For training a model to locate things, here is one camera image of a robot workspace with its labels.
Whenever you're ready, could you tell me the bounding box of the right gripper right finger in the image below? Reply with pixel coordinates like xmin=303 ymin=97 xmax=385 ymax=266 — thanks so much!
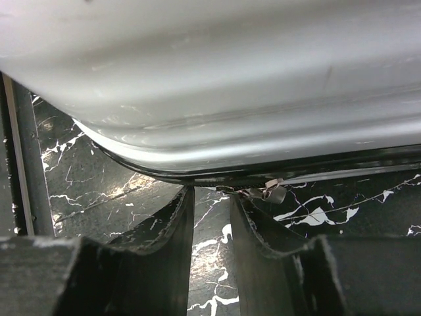
xmin=230 ymin=196 xmax=420 ymax=315

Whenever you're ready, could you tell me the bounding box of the silver zipper pull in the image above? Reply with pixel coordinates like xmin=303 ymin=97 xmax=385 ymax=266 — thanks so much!
xmin=215 ymin=178 xmax=287 ymax=204

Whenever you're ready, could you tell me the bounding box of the white black space suitcase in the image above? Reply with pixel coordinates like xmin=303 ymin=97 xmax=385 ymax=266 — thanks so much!
xmin=1 ymin=1 xmax=420 ymax=186

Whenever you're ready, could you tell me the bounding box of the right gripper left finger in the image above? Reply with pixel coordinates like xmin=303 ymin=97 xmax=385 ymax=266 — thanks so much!
xmin=1 ymin=187 xmax=195 ymax=315

